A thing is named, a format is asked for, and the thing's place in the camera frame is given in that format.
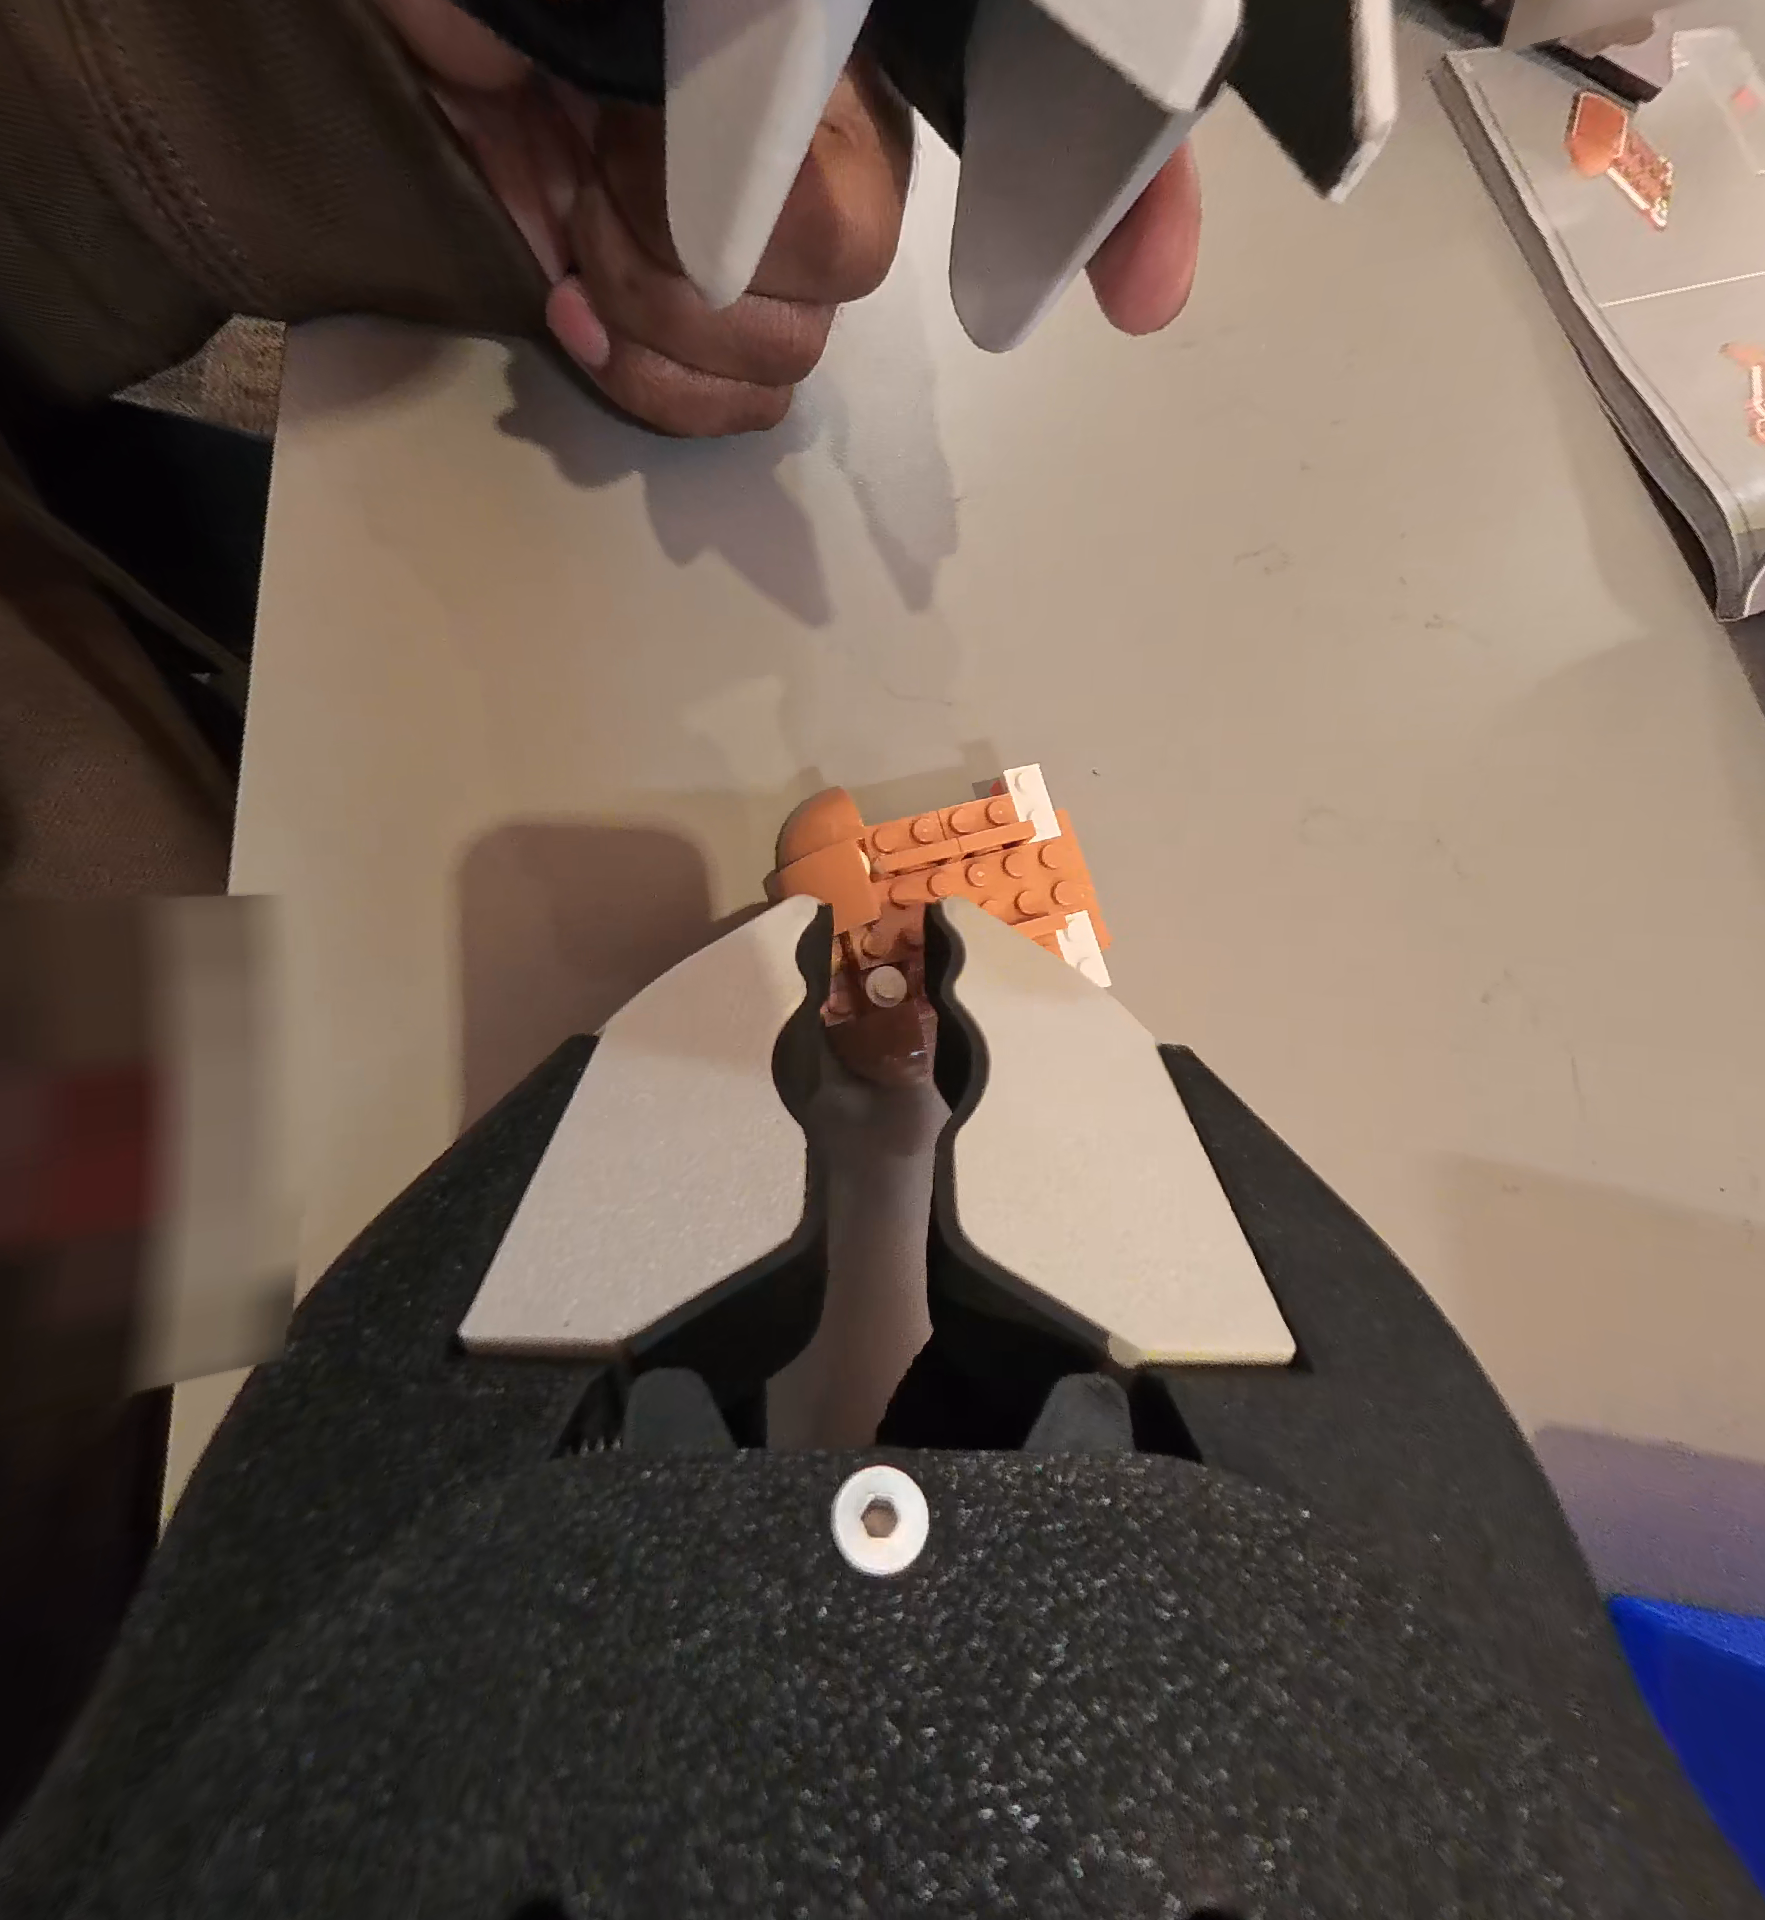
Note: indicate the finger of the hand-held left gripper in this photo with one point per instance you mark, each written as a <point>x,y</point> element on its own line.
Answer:
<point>1062,165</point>
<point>755,134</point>

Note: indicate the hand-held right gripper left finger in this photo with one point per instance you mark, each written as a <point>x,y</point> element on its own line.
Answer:
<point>642,1183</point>

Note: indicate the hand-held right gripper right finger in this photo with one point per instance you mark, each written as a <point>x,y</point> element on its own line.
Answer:
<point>1106,1200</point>

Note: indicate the person's left forearm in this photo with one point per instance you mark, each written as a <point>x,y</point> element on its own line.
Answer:
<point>221,180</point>

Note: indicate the person's left hand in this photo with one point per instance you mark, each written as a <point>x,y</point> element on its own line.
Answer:
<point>701,368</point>

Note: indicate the lego instruction booklet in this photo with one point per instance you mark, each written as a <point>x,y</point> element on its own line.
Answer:
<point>1692,271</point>

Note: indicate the large blue plastic bin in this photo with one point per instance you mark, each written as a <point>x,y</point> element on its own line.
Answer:
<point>1751,1756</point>

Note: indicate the orange lego model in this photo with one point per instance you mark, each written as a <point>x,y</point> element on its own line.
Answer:
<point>972,870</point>

